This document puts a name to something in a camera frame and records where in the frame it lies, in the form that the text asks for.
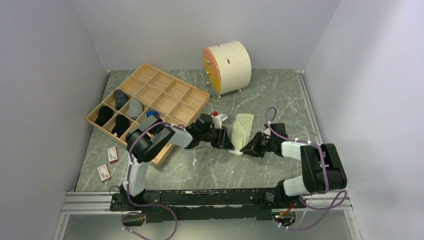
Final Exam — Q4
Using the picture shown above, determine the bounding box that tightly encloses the small red white tag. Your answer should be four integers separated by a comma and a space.
97, 164, 112, 182

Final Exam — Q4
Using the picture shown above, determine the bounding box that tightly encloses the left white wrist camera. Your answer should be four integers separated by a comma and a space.
212, 111, 228, 129

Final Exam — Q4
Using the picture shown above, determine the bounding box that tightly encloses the dark striped rolled sock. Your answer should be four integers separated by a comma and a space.
113, 89, 129, 110

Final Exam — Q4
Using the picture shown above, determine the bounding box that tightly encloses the cream cloth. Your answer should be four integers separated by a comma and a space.
229, 113, 255, 156

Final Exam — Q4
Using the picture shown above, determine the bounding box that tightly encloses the black rolled sock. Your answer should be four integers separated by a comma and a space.
94, 105, 115, 127
111, 115, 130, 138

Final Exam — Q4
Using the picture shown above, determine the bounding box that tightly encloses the wooden compartment tray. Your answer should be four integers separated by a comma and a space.
84, 63, 211, 167

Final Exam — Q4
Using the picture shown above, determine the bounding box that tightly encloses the cream cylindrical drawer cabinet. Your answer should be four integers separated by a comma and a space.
202, 40, 252, 99

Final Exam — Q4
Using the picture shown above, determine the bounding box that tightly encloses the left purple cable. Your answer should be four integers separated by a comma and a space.
120, 120, 186, 240

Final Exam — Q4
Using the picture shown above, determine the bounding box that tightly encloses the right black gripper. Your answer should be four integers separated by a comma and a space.
240, 131, 275, 159

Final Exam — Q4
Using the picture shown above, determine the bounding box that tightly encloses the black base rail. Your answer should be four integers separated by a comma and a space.
109, 187, 307, 223

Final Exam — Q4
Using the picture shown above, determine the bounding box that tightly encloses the blue underwear white trim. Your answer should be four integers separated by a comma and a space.
145, 110, 160, 118

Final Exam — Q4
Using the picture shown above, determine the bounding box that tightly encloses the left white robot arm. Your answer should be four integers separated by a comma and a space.
120, 112, 235, 210

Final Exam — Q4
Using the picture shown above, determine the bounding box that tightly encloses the grey rolled sock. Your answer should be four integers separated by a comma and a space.
128, 98, 144, 120

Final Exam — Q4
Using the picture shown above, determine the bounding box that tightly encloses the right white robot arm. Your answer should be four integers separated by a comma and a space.
240, 123, 347, 208

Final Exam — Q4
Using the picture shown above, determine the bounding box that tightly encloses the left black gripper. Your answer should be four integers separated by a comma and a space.
200, 126, 235, 151

